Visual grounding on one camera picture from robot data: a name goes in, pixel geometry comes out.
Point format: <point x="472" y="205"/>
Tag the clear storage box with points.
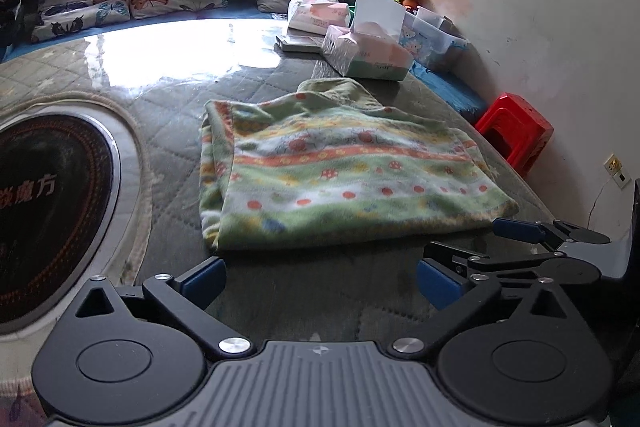
<point x="432" y="39"/>

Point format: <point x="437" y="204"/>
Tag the pink white tissue pack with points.
<point x="317" y="12"/>

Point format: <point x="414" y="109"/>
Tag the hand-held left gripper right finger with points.
<point x="440" y="284"/>

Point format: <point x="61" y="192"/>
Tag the wall socket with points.
<point x="617" y="171"/>

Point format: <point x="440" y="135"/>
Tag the green floral patterned shirt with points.
<point x="340" y="172"/>

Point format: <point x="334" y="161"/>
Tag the round black induction cooktop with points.
<point x="50" y="207"/>

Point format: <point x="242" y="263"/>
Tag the tissue pack with white tissue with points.
<point x="365" y="52"/>

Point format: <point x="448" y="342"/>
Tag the red plastic stool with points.
<point x="515" y="132"/>

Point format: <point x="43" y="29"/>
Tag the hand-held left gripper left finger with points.
<point x="205" y="279"/>

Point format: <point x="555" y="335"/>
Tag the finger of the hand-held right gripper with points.
<point x="525" y="266"/>
<point x="517" y="229"/>

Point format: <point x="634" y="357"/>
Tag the long butterfly print pillow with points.
<point x="80" y="2"/>

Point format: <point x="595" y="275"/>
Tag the black bag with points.
<point x="20" y="7"/>

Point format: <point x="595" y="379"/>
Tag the flat white scale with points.
<point x="300" y="43"/>

